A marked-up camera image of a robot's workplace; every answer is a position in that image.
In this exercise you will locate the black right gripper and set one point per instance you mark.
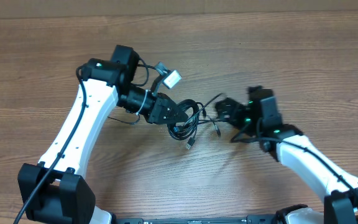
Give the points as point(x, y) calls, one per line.
point(235, 113)

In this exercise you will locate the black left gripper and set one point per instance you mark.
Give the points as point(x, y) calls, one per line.
point(161, 104)

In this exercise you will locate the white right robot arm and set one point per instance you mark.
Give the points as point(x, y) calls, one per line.
point(260, 121)

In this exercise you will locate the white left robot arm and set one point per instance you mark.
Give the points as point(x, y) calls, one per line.
point(54, 190)

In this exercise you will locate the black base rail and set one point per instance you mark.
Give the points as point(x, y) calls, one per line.
point(250, 219)

